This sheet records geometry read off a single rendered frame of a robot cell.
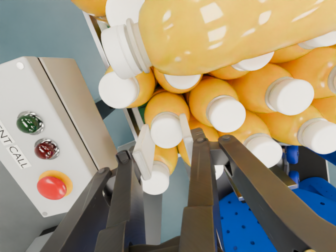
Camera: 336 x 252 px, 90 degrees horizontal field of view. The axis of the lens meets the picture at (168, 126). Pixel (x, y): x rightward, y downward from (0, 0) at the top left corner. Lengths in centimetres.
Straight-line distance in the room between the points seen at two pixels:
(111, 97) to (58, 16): 132
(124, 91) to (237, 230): 33
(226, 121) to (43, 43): 145
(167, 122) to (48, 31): 139
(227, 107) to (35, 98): 21
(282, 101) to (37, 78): 26
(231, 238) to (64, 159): 31
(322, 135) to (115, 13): 26
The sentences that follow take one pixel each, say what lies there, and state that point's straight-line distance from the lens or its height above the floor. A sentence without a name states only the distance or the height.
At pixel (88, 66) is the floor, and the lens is 140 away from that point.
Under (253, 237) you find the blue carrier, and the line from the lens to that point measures 39.
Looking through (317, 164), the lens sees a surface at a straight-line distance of 180.
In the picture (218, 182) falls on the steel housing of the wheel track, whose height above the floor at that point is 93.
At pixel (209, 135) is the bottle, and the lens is 25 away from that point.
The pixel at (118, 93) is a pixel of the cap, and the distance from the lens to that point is 19.
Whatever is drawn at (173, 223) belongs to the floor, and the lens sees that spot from 203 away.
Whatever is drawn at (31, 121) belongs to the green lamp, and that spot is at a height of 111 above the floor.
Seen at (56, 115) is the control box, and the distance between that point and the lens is 23.
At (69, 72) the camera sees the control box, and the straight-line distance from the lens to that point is 28.
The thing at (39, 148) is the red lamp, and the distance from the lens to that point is 24.
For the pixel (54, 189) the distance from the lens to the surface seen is 27.
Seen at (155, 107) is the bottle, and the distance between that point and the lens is 22.
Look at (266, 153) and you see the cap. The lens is 24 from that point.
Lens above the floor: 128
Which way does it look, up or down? 69 degrees down
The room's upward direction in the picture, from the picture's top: 180 degrees clockwise
